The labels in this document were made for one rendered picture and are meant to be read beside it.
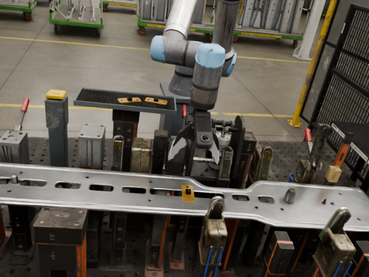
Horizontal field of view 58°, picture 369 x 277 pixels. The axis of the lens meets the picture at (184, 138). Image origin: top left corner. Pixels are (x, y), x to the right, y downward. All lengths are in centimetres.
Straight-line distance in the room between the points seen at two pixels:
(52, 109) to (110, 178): 37
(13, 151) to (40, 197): 23
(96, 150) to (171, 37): 44
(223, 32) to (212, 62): 52
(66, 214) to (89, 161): 28
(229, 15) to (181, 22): 33
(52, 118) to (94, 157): 26
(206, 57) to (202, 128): 19
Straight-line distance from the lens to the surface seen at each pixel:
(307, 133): 136
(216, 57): 89
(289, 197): 117
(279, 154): 210
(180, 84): 155
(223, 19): 137
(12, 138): 125
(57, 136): 138
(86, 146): 115
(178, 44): 101
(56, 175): 115
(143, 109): 123
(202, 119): 93
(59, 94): 132
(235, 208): 108
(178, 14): 109
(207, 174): 127
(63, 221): 94
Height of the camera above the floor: 167
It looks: 28 degrees down
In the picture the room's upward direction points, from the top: 9 degrees clockwise
